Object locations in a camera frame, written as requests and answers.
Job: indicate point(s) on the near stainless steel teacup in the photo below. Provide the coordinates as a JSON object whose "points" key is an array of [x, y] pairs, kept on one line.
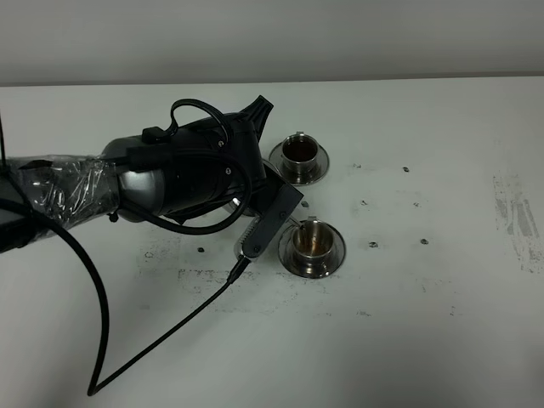
{"points": [[312, 239]]}

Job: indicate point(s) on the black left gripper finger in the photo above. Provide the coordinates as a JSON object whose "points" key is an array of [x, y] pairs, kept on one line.
{"points": [[250, 121]]}

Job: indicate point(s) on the near steel saucer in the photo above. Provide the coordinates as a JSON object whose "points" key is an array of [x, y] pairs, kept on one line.
{"points": [[309, 268]]}

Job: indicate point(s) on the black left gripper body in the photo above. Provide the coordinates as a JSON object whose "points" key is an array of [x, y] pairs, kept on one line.
{"points": [[189, 184]]}

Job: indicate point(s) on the stainless steel teapot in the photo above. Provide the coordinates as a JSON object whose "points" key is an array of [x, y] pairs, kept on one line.
{"points": [[237, 189]]}

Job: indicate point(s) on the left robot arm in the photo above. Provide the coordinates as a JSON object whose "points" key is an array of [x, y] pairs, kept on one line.
{"points": [[42, 191]]}

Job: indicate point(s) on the stainless steel teacup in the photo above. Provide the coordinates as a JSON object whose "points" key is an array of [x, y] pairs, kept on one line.
{"points": [[299, 152], [312, 239]]}

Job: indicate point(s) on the far steel saucer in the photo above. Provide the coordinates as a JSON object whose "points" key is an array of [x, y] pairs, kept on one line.
{"points": [[300, 179]]}

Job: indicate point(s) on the far stainless steel teacup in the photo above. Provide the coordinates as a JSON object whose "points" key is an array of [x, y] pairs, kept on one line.
{"points": [[299, 152]]}

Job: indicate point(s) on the steel saucer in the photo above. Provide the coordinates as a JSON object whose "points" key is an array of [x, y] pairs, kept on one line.
{"points": [[309, 268], [300, 179]]}

